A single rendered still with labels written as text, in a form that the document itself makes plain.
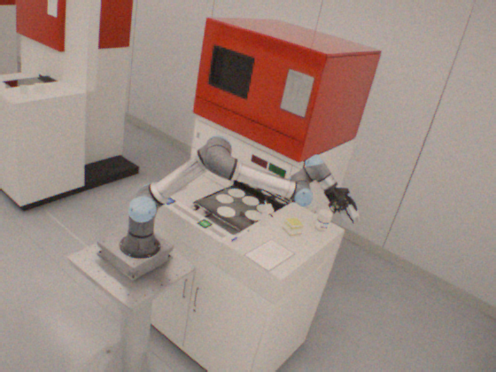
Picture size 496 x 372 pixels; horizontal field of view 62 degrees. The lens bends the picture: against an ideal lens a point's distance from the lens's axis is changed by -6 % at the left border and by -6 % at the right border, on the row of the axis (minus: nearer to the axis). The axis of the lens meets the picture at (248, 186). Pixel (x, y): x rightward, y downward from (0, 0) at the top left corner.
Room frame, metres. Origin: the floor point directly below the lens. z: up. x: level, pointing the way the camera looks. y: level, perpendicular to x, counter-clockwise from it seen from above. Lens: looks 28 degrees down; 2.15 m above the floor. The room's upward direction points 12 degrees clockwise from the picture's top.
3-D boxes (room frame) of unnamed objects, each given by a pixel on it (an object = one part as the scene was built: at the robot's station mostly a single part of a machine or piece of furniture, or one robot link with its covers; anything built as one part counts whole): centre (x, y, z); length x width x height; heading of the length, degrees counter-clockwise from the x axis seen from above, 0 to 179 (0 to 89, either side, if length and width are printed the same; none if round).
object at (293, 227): (1.85, -0.26, 1.00); 0.07 x 0.07 x 0.07; 34
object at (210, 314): (1.98, 0.01, 0.41); 0.97 x 0.64 x 0.82; 58
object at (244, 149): (2.40, 0.07, 1.02); 0.82 x 0.03 x 0.40; 58
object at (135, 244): (1.58, 0.43, 0.95); 0.15 x 0.15 x 0.10
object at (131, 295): (1.56, 0.44, 0.75); 0.45 x 0.44 x 0.13; 150
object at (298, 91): (2.67, -0.10, 1.52); 0.81 x 0.75 x 0.59; 58
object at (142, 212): (1.59, 0.43, 1.06); 0.13 x 0.12 x 0.14; 6
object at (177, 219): (1.84, 0.28, 0.89); 0.55 x 0.09 x 0.14; 58
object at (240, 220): (2.11, 0.03, 0.90); 0.34 x 0.34 x 0.01; 58
